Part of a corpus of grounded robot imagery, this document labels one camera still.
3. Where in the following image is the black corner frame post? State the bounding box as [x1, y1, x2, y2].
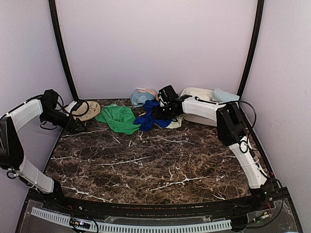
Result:
[237, 0, 265, 99]
[48, 0, 79, 100]

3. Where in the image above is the white plastic basket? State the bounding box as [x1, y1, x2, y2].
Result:
[179, 87, 240, 127]

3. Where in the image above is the white slotted cable duct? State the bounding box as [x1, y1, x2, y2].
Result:
[31, 207, 232, 233]

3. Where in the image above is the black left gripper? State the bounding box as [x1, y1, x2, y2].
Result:
[40, 108, 86, 133]

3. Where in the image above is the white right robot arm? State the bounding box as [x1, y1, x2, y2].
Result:
[152, 85, 272, 211]

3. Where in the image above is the cream rolled towel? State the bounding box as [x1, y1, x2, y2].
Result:
[191, 90, 211, 101]

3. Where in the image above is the light blue towel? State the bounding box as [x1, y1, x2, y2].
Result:
[212, 88, 240, 102]

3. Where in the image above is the green towel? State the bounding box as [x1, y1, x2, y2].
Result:
[95, 104, 140, 135]

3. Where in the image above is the royal blue towel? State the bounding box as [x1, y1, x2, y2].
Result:
[134, 100, 171, 132]

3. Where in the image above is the black corner frame post right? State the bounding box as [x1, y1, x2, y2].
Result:
[237, 0, 265, 99]

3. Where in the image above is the cream yellow cloth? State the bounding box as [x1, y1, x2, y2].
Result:
[166, 115, 184, 129]

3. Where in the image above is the black front rail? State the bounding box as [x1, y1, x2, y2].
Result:
[29, 188, 290, 220]

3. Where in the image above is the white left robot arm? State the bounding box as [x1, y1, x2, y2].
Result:
[0, 89, 89, 212]

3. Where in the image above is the small green circuit board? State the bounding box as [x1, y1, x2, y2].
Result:
[69, 218, 90, 229]

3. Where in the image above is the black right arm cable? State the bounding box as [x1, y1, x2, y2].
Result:
[238, 100, 282, 192]

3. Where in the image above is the pale blue patterned cloth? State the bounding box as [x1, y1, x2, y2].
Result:
[130, 88, 159, 108]

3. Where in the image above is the black corner frame post left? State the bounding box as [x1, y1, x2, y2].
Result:
[48, 0, 79, 100]

